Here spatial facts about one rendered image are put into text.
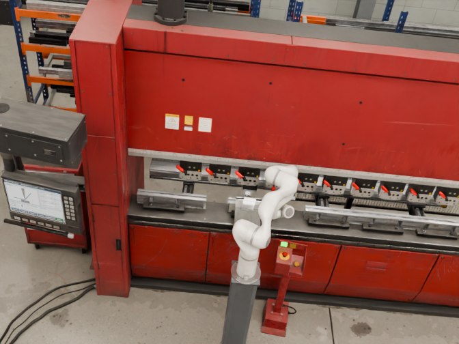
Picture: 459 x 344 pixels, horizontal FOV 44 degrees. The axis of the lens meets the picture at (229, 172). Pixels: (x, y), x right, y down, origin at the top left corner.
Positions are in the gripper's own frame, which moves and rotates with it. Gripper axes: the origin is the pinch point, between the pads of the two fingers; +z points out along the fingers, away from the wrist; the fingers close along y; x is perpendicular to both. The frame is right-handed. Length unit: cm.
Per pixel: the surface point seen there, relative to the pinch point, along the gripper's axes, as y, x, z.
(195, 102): 84, 49, -20
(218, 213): -4.5, 31.5, 17.1
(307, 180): 16.2, -20.1, -26.7
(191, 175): 31, 49, 10
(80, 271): -52, 125, 109
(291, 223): -18.9, -13.9, -7.5
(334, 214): -17, -43, -21
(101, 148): 65, 107, 1
